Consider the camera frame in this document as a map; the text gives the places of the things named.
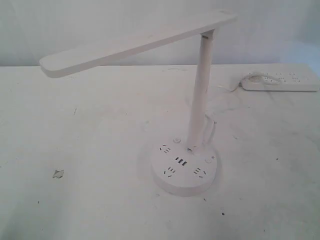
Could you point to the torn paper scrap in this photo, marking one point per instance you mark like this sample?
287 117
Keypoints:
58 174

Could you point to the white power strip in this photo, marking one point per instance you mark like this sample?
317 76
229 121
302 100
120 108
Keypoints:
280 82

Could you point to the white desk lamp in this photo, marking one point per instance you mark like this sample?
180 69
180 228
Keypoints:
182 166

